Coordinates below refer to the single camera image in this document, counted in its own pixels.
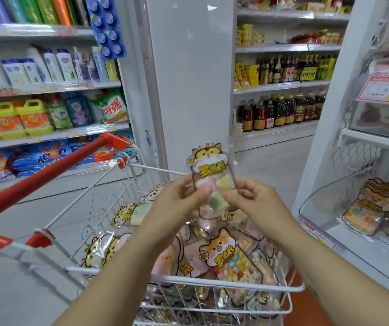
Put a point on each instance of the person's left hand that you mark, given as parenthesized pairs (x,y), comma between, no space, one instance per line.
(170,213)

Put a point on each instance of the person's right hand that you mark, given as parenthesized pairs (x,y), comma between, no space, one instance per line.
(262,213)

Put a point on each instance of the person's right thumb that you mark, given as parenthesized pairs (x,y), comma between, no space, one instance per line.
(233,199)

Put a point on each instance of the person's left thumb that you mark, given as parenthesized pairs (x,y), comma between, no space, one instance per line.
(203,193)

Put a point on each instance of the clear marshmallow candy packet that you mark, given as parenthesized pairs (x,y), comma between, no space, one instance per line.
(211,166)

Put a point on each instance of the person's right forearm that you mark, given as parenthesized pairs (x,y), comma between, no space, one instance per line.
(333,285)

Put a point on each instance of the person's left forearm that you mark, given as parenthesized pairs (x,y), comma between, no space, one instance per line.
(112,285)

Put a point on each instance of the pile of cartoon candy packets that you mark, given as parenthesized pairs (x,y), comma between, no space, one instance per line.
(228,261)

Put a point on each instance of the clear plastic bin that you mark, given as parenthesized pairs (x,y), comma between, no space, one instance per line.
(320,200)

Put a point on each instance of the red and white price label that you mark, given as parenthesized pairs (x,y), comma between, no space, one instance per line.
(317,234)

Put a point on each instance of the row of large dark sauce bottles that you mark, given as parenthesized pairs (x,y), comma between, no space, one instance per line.
(279,110)

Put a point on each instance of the white grocery shelving unit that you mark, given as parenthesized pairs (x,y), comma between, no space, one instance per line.
(269,87)

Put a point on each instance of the white display rack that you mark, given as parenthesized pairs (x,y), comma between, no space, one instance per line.
(330,132)

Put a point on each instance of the stack of yellow packets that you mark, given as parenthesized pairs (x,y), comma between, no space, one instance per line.
(245,74)

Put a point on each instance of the green washing powder bag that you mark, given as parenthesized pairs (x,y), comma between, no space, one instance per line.
(111,106)

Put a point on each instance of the row of small sauce bottles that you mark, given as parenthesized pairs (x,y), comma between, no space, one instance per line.
(293,68)

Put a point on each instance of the blue detergent refill pouch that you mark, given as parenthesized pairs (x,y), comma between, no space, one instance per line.
(79,110)

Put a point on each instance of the green detergent refill pouch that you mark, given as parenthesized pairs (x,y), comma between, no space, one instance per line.
(59,113)

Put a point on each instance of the stack of yellow tubs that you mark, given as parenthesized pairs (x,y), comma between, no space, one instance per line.
(248,35)

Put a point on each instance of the clear bin of red sweets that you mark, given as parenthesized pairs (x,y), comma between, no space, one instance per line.
(378,118)

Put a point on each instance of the stack of blue washing powder bags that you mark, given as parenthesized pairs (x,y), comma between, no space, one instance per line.
(41,156)

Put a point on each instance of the row of red packets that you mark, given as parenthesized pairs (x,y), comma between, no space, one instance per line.
(316,37)

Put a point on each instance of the yellow detergent jug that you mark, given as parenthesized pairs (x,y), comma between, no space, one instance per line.
(5,120)
(34,117)

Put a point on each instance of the red and yellow price sign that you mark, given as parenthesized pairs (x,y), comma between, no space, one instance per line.
(383,89)

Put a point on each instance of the row of white shampoo bottles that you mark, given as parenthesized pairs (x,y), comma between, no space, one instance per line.
(51,66)

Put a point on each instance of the row of assorted snack packets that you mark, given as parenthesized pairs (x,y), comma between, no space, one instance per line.
(296,4)

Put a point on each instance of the row of colourful bottles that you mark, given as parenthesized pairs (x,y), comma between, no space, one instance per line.
(31,8)

